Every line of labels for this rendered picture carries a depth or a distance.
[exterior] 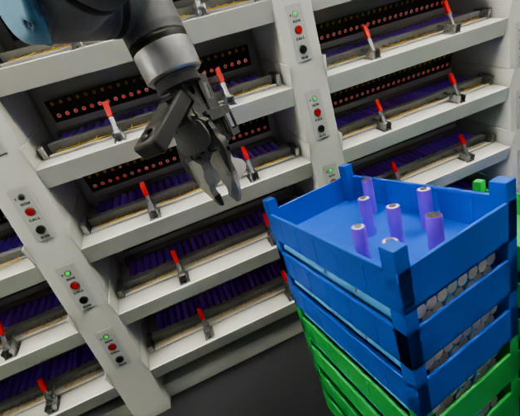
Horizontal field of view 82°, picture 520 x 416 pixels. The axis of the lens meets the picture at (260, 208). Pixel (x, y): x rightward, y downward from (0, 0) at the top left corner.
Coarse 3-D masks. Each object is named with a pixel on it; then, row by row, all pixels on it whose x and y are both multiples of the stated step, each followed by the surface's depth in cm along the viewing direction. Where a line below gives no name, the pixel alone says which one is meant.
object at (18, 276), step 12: (0, 228) 78; (24, 252) 65; (12, 264) 70; (24, 264) 69; (0, 276) 67; (12, 276) 66; (24, 276) 67; (36, 276) 68; (0, 288) 67; (12, 288) 68; (24, 288) 69
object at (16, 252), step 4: (12, 248) 70; (16, 248) 70; (20, 248) 70; (4, 252) 70; (8, 252) 70; (12, 252) 69; (16, 252) 69; (20, 252) 70; (0, 256) 69; (4, 256) 69; (8, 256) 69; (12, 256) 70; (16, 256) 70; (20, 256) 70; (0, 260) 69; (4, 260) 69; (8, 260) 69; (8, 264) 68
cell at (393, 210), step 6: (390, 204) 40; (396, 204) 41; (390, 210) 40; (396, 210) 40; (390, 216) 40; (396, 216) 40; (390, 222) 41; (396, 222) 40; (402, 222) 41; (390, 228) 41; (396, 228) 40; (402, 228) 41; (390, 234) 42; (396, 234) 41; (402, 234) 41; (402, 240) 41
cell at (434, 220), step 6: (426, 216) 35; (432, 216) 34; (438, 216) 34; (426, 222) 35; (432, 222) 34; (438, 222) 34; (426, 228) 36; (432, 228) 35; (438, 228) 34; (432, 234) 35; (438, 234) 35; (444, 234) 35; (432, 240) 35; (438, 240) 35; (444, 240) 35; (432, 246) 36
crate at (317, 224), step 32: (320, 192) 60; (352, 192) 61; (384, 192) 55; (416, 192) 48; (448, 192) 43; (480, 192) 39; (512, 192) 35; (288, 224) 48; (320, 224) 56; (352, 224) 52; (384, 224) 49; (416, 224) 46; (448, 224) 44; (480, 224) 34; (512, 224) 36; (320, 256) 43; (352, 256) 35; (384, 256) 30; (416, 256) 39; (448, 256) 32; (480, 256) 35; (384, 288) 32; (416, 288) 31
